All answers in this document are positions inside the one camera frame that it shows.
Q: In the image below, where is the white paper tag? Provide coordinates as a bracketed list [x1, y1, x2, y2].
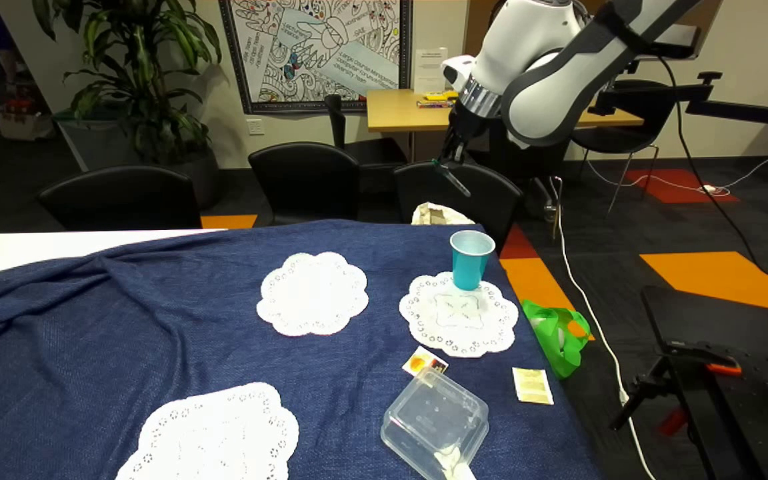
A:
[438, 447, 480, 480]

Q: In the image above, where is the framed wall poster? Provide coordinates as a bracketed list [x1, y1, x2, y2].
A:
[219, 0, 416, 118]

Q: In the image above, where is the white paper sign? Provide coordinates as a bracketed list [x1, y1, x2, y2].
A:
[411, 49, 447, 97]

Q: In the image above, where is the white floor cable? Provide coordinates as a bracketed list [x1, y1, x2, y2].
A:
[548, 175, 660, 480]

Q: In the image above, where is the white paper doily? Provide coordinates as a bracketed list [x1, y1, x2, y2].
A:
[252, 250, 371, 341]
[396, 270, 519, 359]
[114, 378, 300, 480]

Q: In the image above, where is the wooden desk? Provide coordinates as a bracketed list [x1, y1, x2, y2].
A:
[366, 87, 646, 165]

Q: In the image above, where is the yellow item on desk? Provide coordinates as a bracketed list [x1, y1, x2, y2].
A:
[416, 91, 463, 111]

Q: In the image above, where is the white square sachet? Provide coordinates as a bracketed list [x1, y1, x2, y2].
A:
[512, 366, 556, 409]

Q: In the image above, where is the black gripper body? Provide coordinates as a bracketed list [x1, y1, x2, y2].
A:
[443, 103, 496, 167]

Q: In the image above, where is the green potted plant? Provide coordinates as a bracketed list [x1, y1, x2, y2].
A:
[32, 0, 226, 210]

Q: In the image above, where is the green plastic bag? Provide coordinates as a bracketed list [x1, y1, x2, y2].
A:
[519, 298, 596, 381]

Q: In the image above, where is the light blue plastic cup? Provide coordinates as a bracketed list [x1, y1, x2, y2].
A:
[447, 227, 499, 294]

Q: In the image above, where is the orange white small sachet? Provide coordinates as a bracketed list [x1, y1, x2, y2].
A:
[400, 346, 451, 383]

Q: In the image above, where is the black office chair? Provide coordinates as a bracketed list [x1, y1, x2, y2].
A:
[568, 78, 672, 217]

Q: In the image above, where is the blue denim tablecloth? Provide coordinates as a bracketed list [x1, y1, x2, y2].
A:
[0, 218, 602, 480]

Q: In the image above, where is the clear plastic container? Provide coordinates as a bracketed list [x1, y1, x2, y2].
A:
[379, 373, 490, 480]

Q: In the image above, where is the black tripod with orange clamp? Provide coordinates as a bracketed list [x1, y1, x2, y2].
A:
[610, 339, 746, 480]

